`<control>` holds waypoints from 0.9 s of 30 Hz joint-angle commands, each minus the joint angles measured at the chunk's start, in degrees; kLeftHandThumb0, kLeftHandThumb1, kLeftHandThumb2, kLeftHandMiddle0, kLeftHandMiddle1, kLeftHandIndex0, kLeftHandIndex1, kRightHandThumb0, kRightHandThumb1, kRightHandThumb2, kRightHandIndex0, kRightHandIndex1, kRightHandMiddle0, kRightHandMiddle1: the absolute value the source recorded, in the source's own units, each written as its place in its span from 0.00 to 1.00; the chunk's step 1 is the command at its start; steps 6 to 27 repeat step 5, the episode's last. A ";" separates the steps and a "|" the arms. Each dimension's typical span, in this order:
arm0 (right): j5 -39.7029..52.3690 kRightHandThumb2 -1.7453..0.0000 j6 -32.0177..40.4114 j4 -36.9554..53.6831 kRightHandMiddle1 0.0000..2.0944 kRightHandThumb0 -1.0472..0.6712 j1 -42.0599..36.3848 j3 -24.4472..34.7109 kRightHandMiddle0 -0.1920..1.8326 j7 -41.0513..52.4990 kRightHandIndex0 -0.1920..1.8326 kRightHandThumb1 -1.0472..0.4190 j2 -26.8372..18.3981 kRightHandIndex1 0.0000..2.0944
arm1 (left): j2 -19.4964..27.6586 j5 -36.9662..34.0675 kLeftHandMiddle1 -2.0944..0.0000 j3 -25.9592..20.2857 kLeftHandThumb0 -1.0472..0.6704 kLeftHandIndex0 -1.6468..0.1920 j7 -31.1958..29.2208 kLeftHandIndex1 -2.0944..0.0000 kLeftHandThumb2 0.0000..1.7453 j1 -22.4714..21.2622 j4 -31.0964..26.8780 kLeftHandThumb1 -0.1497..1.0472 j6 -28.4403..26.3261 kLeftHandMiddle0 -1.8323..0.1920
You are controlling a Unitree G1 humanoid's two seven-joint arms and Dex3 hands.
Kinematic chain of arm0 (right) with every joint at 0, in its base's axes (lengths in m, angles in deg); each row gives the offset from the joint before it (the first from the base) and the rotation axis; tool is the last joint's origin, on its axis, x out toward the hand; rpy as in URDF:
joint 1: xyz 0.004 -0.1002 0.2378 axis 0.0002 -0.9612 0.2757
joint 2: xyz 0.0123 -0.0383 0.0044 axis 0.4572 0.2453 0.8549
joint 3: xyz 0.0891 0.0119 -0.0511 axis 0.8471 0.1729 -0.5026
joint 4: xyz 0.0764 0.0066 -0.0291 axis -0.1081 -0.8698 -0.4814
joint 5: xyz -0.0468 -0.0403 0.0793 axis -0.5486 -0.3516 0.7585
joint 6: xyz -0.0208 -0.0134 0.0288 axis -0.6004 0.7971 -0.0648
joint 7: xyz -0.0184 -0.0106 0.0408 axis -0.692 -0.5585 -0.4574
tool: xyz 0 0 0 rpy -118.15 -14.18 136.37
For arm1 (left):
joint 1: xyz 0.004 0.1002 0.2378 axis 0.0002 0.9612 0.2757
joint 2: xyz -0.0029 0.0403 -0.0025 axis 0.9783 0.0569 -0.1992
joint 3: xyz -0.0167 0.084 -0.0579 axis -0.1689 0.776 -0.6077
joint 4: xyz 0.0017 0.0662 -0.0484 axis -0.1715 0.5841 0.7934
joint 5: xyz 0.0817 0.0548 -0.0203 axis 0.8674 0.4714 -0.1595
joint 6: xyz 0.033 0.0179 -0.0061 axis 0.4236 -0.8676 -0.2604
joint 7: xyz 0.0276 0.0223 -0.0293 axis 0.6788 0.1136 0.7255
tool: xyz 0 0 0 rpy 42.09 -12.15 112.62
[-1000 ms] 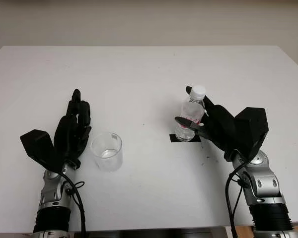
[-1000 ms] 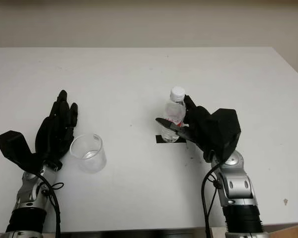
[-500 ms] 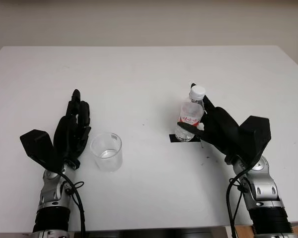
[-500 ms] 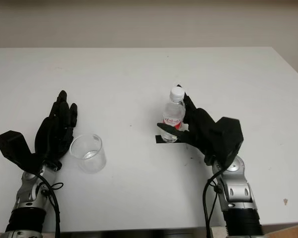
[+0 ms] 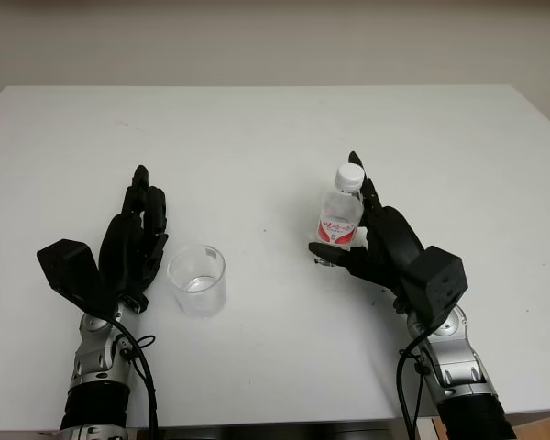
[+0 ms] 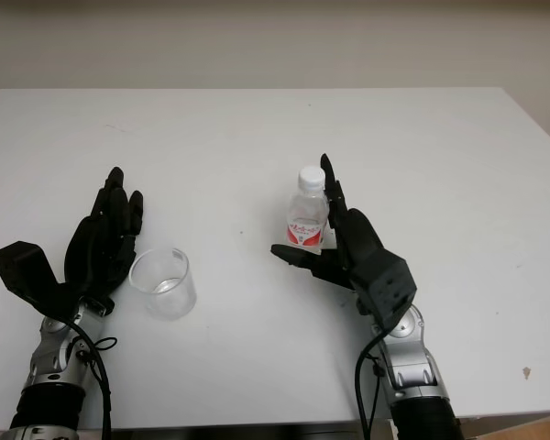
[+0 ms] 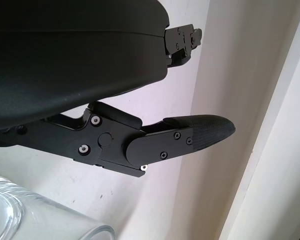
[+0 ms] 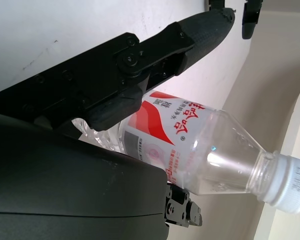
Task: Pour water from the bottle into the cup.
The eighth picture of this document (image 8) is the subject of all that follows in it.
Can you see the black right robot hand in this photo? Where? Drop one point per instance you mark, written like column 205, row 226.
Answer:
column 65, row 195

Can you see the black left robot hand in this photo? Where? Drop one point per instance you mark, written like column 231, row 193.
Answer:
column 251, row 17

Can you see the clear plastic water bottle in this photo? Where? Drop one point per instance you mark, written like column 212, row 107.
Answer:
column 215, row 150

